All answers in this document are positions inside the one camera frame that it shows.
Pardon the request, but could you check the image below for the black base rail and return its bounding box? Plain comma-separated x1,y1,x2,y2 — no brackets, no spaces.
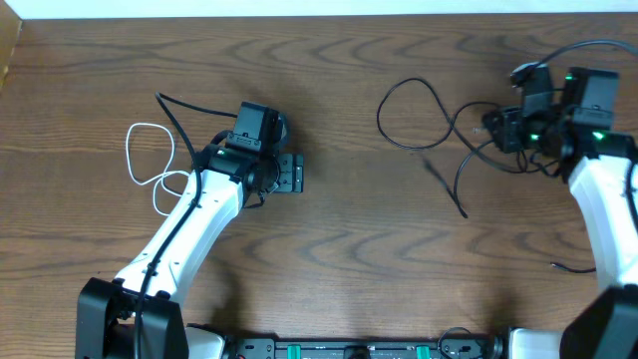
221,327,508,359

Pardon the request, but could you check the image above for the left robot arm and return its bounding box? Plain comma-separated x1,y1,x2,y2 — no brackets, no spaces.
75,102,303,358

